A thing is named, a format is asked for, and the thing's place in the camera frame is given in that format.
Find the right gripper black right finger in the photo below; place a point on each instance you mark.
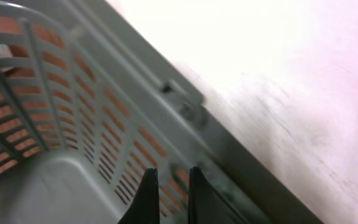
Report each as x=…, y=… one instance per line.
x=204, y=205

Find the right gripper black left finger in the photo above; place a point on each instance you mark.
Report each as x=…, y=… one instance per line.
x=144, y=208

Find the grey plastic lattice basket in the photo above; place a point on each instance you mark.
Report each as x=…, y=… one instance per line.
x=87, y=106

